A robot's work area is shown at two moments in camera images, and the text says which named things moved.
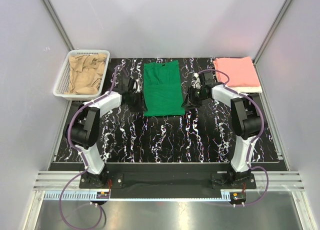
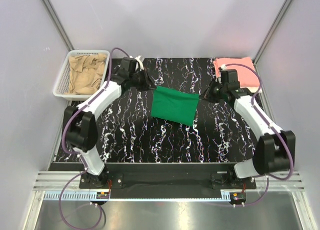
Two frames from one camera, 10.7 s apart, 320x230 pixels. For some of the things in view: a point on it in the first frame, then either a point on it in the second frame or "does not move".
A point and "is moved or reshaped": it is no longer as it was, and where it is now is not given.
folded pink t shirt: x=241 y=71 does not move
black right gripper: x=190 y=98 → x=210 y=92
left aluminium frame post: x=55 y=20 does not move
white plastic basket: x=82 y=75 does not move
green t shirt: x=162 y=88 is moved or reshaped
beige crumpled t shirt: x=86 y=72 does not move
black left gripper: x=136 y=99 → x=146 y=80
